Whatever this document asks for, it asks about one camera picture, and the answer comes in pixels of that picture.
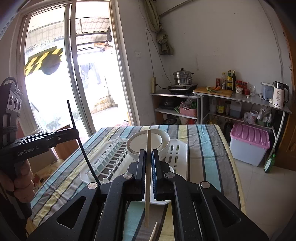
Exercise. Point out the wooden cutting board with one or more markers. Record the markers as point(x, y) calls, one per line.
point(213, 91)

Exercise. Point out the black induction cooker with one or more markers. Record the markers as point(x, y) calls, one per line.
point(182, 89)

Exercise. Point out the pink lid storage box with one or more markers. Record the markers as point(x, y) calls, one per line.
point(248, 144)

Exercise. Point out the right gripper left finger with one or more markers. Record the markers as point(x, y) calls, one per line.
point(124, 188)

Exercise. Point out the wooden chopstick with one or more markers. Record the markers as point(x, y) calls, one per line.
point(154, 231)
point(147, 179)

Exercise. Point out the metal kitchen shelf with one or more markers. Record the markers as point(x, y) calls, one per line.
point(225, 108)

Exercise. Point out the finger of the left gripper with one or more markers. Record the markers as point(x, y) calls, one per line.
point(61, 136)

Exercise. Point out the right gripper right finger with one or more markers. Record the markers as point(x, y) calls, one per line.
point(194, 214)

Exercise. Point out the wooden chair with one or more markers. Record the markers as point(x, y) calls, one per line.
point(64, 150)

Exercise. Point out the white plastic dish rack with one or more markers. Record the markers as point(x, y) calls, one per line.
point(115, 156)

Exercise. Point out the wooden door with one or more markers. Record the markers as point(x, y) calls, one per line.
point(286, 151)

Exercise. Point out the person left hand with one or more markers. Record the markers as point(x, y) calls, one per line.
point(22, 186)

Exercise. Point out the pink plastic basket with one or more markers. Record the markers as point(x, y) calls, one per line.
point(188, 112)

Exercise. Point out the striped tablecloth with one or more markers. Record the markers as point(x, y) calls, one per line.
point(209, 157)

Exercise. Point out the white electric kettle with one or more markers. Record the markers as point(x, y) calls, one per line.
point(281, 94)

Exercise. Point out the green glass bottle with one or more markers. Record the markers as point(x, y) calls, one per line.
point(269, 163)

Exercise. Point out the steel steamer pot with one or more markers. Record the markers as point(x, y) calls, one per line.
point(183, 77)

